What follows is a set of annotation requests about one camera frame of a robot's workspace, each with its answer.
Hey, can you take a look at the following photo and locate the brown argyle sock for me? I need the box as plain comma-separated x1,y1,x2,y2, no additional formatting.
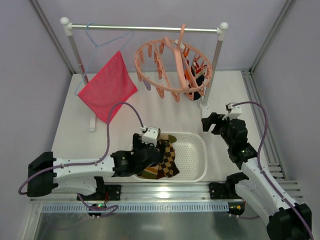
156,140,180,179

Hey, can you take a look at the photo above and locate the pink round clip hanger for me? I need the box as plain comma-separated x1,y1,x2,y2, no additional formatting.
134,24,213,102

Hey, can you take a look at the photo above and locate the beige striped sock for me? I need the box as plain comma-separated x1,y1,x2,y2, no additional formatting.
138,164,166,180

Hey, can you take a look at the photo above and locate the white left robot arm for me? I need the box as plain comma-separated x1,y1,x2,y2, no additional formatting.
26,133,166,198

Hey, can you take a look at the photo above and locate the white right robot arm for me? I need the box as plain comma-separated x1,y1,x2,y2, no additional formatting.
201,112,313,240

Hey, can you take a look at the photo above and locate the navy blue sock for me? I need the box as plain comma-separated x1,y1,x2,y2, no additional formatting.
185,66,205,101

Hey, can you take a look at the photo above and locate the white perforated plastic basket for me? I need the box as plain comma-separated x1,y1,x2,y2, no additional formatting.
131,131,208,183

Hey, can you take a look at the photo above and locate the pink towel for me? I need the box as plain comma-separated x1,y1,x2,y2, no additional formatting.
77,51,138,123

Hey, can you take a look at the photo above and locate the white metal clothes rack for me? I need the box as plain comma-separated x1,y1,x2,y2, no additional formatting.
60,16,229,132

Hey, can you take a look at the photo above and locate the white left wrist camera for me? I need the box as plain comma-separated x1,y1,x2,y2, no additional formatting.
140,126,161,147

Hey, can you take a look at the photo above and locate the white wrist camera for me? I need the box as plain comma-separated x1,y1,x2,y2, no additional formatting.
222,102,242,121
140,126,161,147

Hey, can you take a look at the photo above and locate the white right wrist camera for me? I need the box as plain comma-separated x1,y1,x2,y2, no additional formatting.
222,102,242,121

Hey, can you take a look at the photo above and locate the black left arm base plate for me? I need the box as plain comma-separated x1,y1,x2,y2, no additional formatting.
93,184,122,201

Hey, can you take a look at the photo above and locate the aluminium front rail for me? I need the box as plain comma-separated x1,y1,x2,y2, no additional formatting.
30,182,249,213

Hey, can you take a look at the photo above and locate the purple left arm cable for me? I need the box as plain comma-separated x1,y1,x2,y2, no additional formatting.
17,101,146,196

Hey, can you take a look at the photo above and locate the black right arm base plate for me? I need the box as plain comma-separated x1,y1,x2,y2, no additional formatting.
208,182,242,200

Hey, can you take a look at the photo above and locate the blue wire hanger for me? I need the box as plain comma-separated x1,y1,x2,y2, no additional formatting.
74,22,135,95

